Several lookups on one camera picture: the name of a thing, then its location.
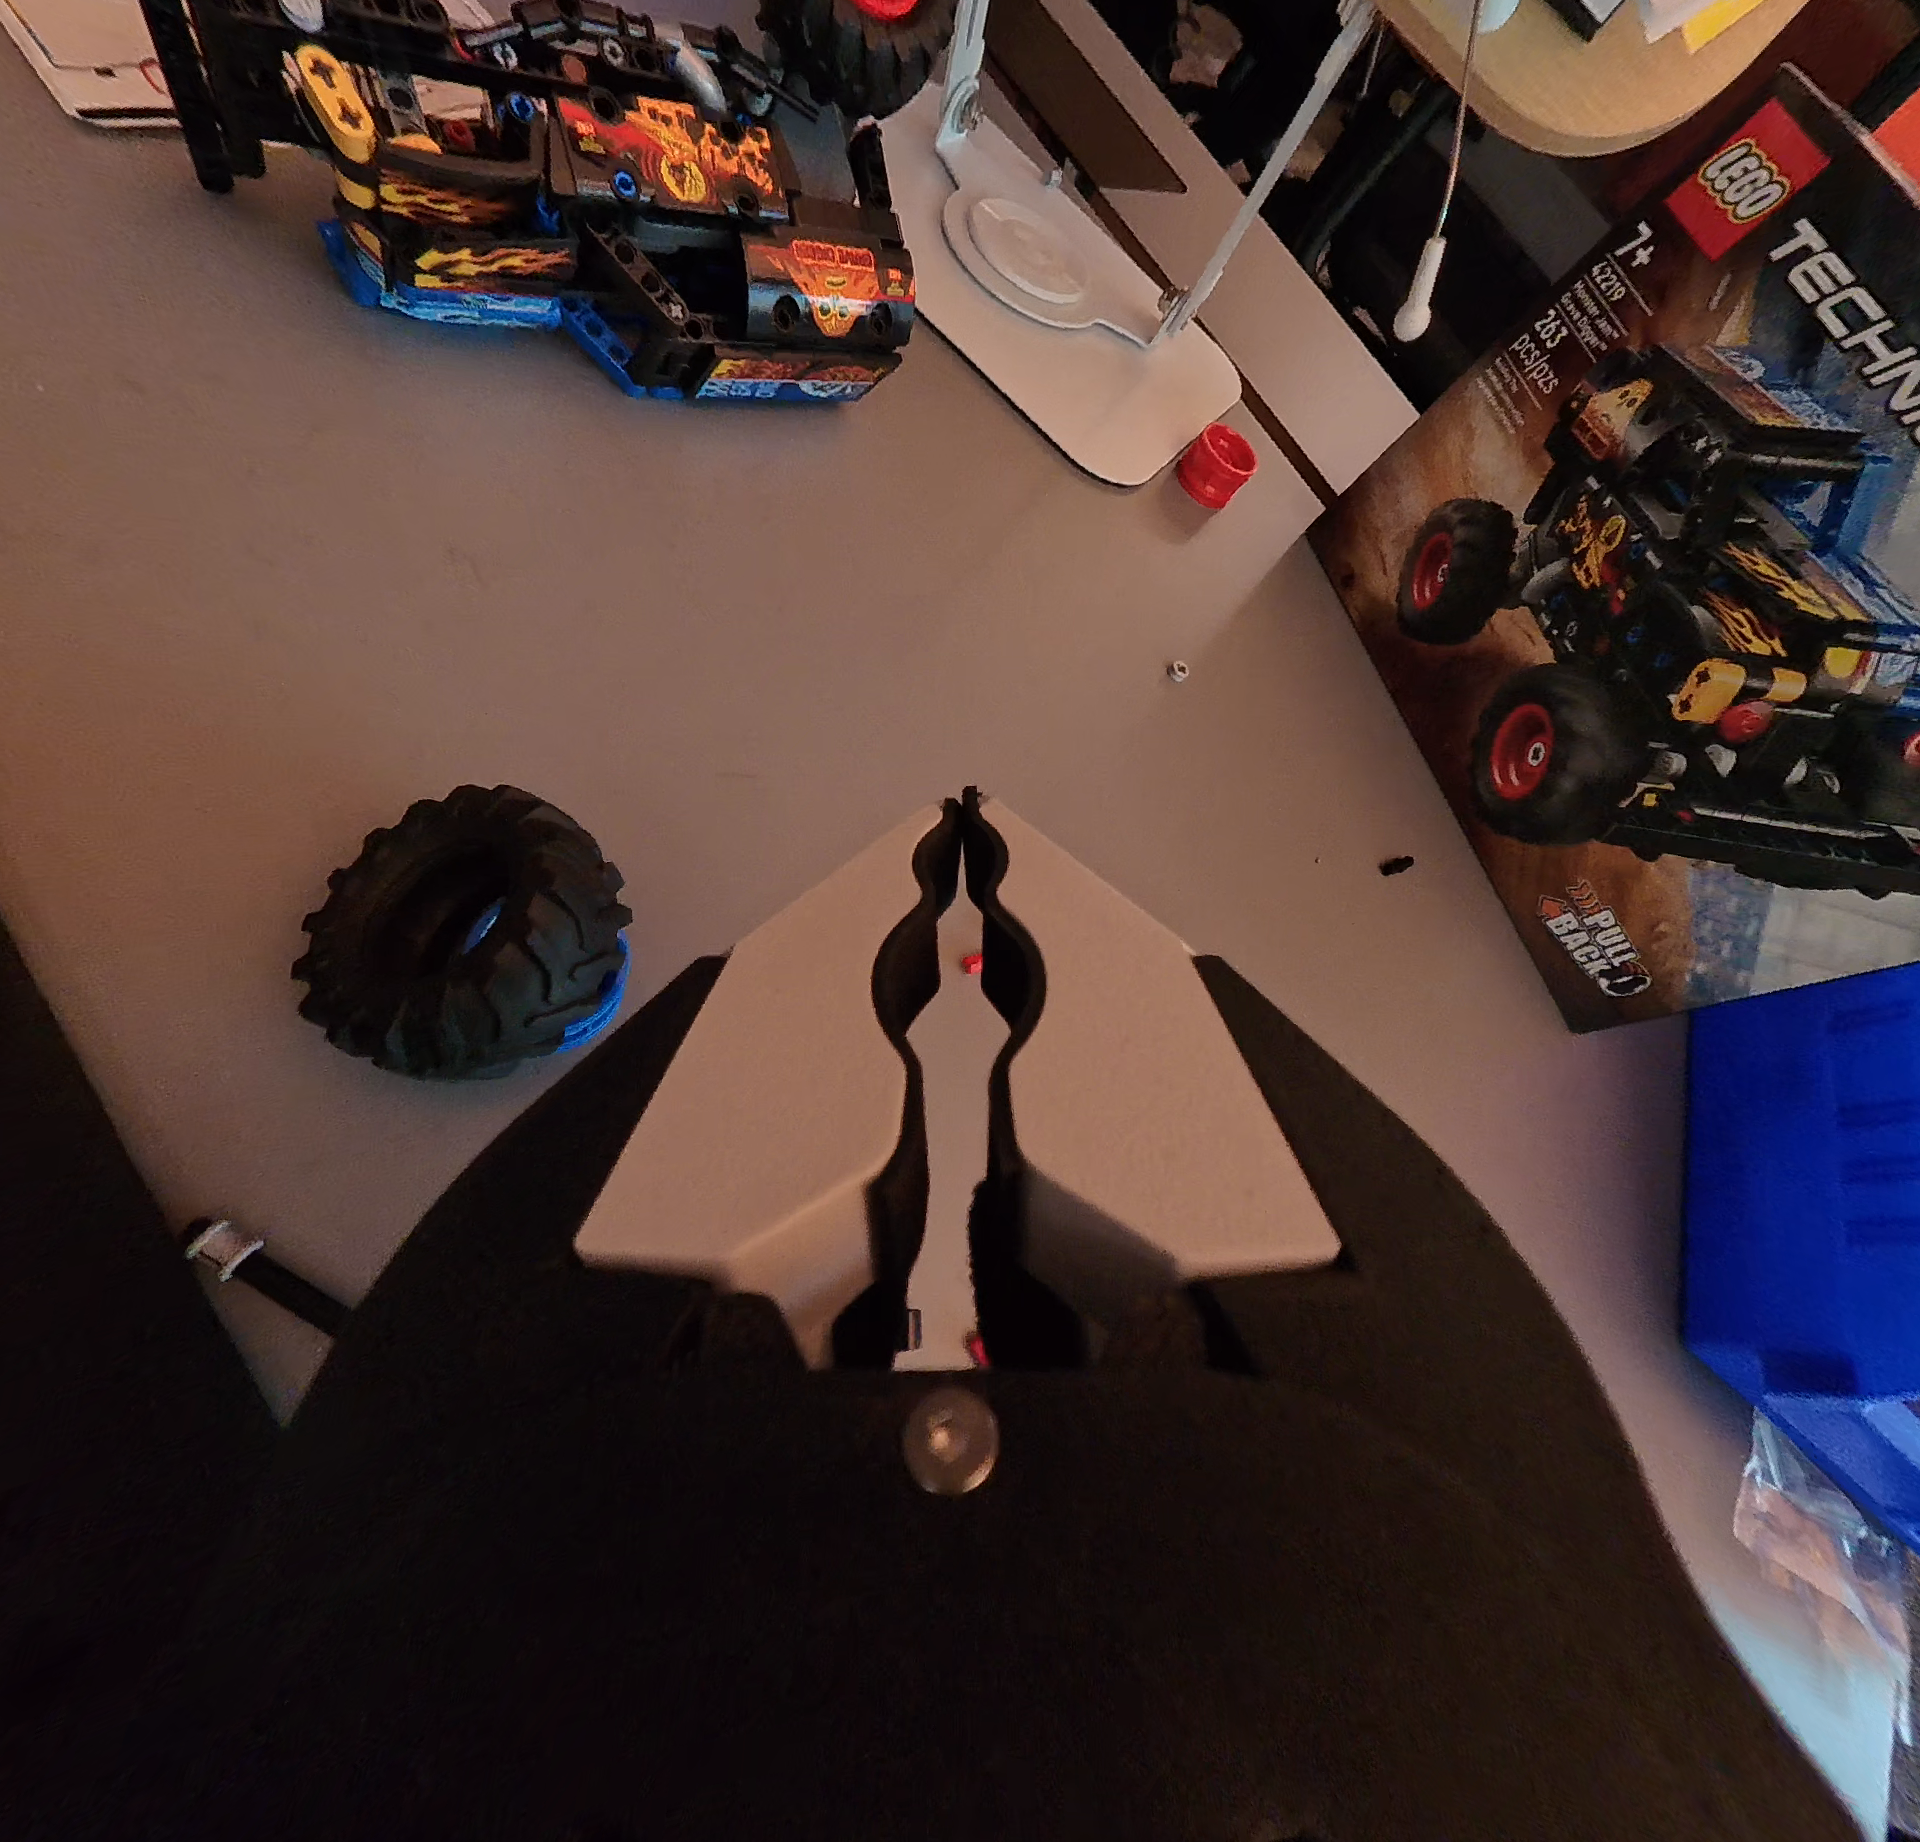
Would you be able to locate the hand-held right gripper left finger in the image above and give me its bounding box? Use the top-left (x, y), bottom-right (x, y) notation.
top-left (573, 798), bottom-right (961, 1367)

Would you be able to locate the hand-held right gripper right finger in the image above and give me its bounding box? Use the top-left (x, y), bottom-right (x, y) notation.
top-left (966, 792), bottom-right (1337, 1367)

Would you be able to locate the blue toy wheel rim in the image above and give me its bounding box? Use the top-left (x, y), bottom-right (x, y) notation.
top-left (458, 894), bottom-right (630, 1054)

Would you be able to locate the black toy tire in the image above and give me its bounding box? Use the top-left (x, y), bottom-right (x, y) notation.
top-left (289, 783), bottom-right (636, 1085)

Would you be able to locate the Lego monster truck model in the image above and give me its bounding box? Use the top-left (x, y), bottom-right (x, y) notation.
top-left (113, 0), bottom-right (966, 220)

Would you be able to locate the grey desk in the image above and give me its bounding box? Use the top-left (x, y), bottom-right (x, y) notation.
top-left (0, 0), bottom-right (1701, 1423)

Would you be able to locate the black toy axle grey end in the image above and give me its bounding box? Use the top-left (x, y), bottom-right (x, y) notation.
top-left (185, 1216), bottom-right (359, 1331)

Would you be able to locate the blue storage bin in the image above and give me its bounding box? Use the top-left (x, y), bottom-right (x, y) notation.
top-left (1681, 964), bottom-right (1920, 1541)

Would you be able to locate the toy truck cardboard box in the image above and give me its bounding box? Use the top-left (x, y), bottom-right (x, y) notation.
top-left (1305, 59), bottom-right (1920, 1038)

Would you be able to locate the clear bag of toy parts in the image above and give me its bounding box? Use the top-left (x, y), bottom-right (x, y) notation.
top-left (1729, 1415), bottom-right (1920, 1675)

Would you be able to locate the light wooden table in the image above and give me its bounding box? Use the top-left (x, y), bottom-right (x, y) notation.
top-left (1299, 0), bottom-right (1889, 158)

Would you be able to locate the white sticker sheet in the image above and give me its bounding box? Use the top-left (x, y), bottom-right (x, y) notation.
top-left (0, 0), bottom-right (203, 124)

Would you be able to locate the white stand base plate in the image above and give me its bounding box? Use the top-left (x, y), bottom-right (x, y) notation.
top-left (877, 117), bottom-right (1241, 493)

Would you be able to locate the white pull cord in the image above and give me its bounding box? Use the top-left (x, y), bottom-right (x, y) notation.
top-left (1395, 0), bottom-right (1543, 344)

